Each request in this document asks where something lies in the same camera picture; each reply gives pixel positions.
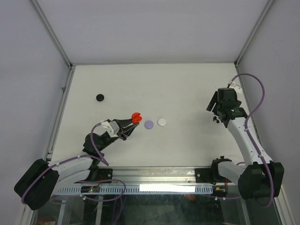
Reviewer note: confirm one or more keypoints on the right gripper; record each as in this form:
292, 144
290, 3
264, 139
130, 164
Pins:
213, 100

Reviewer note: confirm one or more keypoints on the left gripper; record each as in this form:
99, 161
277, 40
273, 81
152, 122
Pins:
125, 131

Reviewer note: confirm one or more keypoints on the red earbud case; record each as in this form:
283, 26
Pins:
136, 118

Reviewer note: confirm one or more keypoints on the purple earbud case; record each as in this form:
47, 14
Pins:
149, 124

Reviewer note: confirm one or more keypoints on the black earbud case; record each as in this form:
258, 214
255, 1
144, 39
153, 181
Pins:
100, 97

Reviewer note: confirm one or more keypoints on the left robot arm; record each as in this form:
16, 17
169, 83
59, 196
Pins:
43, 179

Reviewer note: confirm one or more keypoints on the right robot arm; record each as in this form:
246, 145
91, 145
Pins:
261, 177

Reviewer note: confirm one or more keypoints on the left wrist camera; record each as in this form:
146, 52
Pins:
111, 127

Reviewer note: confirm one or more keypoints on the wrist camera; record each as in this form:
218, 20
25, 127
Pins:
111, 127
235, 86

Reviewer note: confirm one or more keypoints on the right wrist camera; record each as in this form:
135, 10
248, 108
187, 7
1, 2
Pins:
235, 86

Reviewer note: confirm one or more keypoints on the aluminium mounting rail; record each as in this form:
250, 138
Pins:
178, 175

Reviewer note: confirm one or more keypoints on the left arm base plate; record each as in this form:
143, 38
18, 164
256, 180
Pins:
99, 174

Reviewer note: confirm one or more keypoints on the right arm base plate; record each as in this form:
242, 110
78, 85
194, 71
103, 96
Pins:
205, 175

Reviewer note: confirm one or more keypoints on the slotted cable duct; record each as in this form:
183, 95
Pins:
136, 189

